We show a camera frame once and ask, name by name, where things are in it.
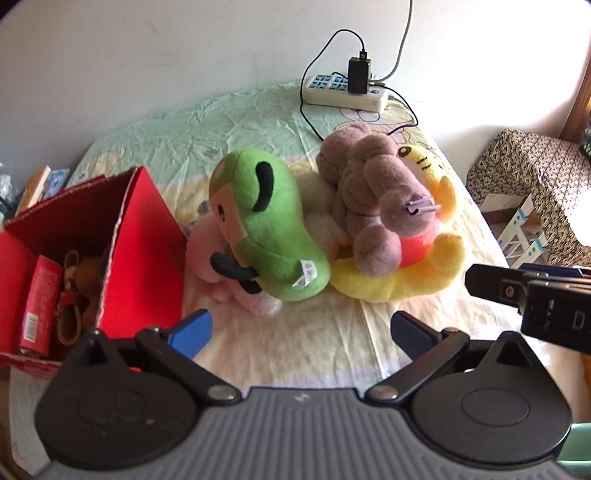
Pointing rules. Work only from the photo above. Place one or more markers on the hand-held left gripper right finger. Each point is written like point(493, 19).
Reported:
point(408, 332)

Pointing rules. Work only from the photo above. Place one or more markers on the black charger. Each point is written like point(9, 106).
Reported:
point(358, 76)

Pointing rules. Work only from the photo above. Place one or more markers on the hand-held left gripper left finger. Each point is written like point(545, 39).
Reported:
point(191, 330)

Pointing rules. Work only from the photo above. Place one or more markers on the yellow tiger plush toy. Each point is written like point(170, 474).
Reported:
point(383, 286)

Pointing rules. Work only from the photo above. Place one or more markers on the patterned cloth-covered stool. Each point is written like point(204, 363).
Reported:
point(521, 157)

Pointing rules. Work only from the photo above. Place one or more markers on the small red carton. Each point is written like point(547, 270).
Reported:
point(39, 304)

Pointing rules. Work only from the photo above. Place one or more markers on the pink plush toy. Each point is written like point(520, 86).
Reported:
point(203, 258)

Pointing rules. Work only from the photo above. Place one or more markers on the green plush toy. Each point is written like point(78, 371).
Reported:
point(272, 230)

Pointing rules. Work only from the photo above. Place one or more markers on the white and blue rack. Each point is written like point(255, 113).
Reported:
point(517, 230)

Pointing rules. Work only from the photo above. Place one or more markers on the red cardboard box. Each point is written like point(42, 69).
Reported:
point(147, 258)

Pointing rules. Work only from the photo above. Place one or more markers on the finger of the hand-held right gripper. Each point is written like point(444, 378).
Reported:
point(494, 284)

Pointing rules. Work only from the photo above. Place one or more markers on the brown plush toy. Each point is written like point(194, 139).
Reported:
point(369, 184)

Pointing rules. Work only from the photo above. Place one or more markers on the wooden door frame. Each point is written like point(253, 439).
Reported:
point(575, 101)

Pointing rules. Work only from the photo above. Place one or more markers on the white power strip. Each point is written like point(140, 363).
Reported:
point(369, 99)

